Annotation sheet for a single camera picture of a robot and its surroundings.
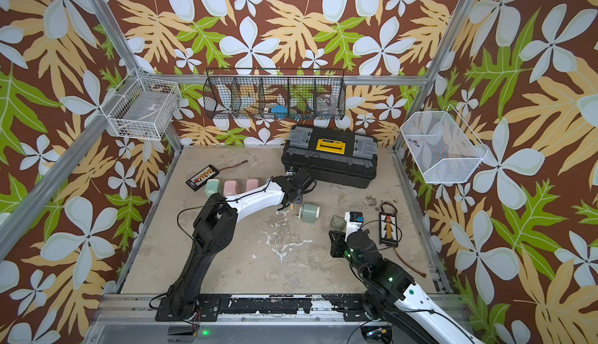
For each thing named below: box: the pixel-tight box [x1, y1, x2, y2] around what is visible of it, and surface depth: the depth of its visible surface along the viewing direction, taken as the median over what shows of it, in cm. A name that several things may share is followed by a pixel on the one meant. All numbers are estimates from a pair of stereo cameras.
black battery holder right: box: [378, 211, 398, 249], surface depth 93 cm
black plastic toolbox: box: [281, 124, 379, 190], surface depth 98 cm
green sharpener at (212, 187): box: [205, 179, 221, 198], surface depth 98 cm
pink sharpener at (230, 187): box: [223, 179, 237, 197], surface depth 99 cm
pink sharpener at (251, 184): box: [246, 178, 260, 192], surface depth 100 cm
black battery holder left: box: [185, 164, 220, 192], surface depth 109 cm
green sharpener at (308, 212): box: [294, 203, 321, 224], surface depth 91 cm
